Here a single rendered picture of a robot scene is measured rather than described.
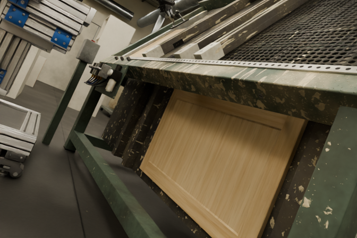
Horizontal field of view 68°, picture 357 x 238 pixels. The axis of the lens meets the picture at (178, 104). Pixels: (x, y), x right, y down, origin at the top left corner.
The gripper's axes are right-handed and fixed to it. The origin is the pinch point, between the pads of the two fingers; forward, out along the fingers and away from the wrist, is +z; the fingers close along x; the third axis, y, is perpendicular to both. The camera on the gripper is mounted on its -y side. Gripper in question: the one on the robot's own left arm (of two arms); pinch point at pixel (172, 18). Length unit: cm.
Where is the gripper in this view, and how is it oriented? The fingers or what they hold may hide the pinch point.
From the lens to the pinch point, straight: 246.8
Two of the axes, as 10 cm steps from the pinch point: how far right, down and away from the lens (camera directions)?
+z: 3.8, 8.3, 4.0
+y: -7.4, 0.2, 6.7
